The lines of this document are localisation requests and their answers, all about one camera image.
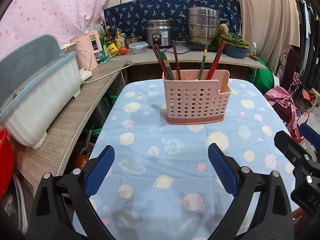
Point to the oil bottle yellow label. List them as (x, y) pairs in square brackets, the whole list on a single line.
[(119, 39)]

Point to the red tomato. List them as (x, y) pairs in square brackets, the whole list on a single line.
[(122, 50)]

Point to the beige hanging curtain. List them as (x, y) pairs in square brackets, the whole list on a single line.
[(270, 26)]

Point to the green bag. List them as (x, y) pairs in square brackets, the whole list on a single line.
[(262, 79)]

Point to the blue basin with vegetables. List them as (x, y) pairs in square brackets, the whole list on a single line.
[(235, 46)]

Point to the red plastic basin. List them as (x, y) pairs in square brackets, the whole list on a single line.
[(6, 162)]

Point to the small lidded steel pot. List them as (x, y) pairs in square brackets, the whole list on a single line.
[(132, 38)]

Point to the back kitchen counter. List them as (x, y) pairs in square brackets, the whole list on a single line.
[(191, 56)]

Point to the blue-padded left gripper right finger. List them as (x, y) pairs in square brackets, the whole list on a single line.
[(225, 167)]

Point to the silver rice cooker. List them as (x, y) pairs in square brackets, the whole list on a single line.
[(159, 32)]

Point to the grey-blue dish drainer lid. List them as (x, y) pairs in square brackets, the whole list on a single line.
[(26, 63)]

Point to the stainless steel steamer pot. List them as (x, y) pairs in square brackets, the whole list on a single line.
[(203, 25)]

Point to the pink perforated utensil holder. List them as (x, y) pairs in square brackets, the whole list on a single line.
[(193, 102)]

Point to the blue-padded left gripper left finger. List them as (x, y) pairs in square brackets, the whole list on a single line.
[(96, 170)]

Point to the clear food storage container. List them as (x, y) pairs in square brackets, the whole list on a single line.
[(138, 47)]

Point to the white dish drainer box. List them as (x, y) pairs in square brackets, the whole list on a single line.
[(30, 114)]

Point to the blue planet-print tablecloth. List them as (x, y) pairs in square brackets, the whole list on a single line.
[(161, 184)]

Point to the dark red chopstick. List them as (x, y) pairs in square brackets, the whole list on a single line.
[(176, 59), (161, 63), (156, 46)]

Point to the pink electric kettle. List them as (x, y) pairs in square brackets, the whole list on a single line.
[(87, 46)]

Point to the green bottle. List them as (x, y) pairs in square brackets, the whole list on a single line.
[(103, 52)]

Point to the navy floral backsplash cloth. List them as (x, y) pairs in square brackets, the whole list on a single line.
[(131, 17)]

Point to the green chopstick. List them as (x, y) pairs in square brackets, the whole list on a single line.
[(203, 61), (167, 65)]

